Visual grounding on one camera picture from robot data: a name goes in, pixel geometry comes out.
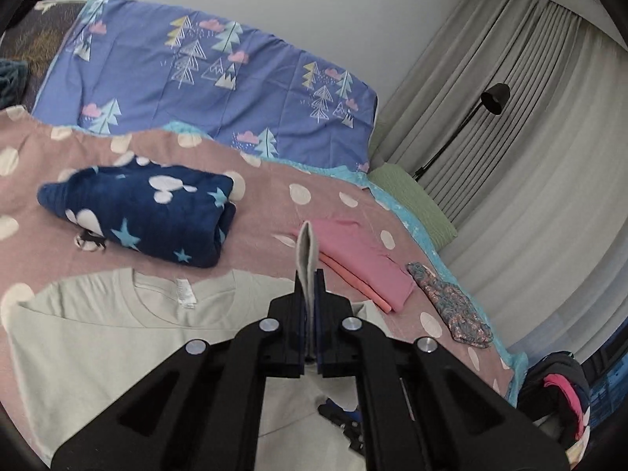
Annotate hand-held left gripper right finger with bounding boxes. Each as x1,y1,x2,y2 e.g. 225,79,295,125
315,269,571,471

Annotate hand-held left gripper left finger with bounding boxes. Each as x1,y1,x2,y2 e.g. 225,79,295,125
51,269,312,471

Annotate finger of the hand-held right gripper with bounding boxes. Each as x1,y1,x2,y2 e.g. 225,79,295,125
318,396,365,453

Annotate pale grey t-shirt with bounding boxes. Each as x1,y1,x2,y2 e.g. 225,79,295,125
0,221,393,467

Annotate pile of dark clothes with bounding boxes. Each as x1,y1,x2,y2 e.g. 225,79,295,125
517,351,597,452

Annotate pink folded garment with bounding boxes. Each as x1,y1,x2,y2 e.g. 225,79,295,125
289,218,415,314

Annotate pink polka dot bedspread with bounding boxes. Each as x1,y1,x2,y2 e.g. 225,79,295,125
0,105,516,452

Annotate floral patterned garment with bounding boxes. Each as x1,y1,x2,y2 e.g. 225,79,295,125
406,261,494,349

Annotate turquoise bed sheet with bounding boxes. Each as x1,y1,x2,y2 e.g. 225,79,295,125
162,120,528,403

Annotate green pillow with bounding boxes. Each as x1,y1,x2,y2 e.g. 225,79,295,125
368,163,458,251

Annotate navy star print fleece blanket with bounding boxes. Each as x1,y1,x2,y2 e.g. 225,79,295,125
37,162,237,269

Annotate beige curtain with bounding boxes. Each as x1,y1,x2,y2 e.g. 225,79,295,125
373,0,628,369

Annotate black floor lamp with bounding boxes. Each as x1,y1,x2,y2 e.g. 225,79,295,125
412,83,511,181

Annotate blue tree print pillow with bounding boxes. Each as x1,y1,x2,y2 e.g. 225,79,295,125
30,0,378,173

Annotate teal knitted cloth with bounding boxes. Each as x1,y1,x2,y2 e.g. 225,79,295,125
0,59,33,109

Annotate dark patterned pillow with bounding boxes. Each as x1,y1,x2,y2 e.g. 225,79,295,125
0,0,86,109

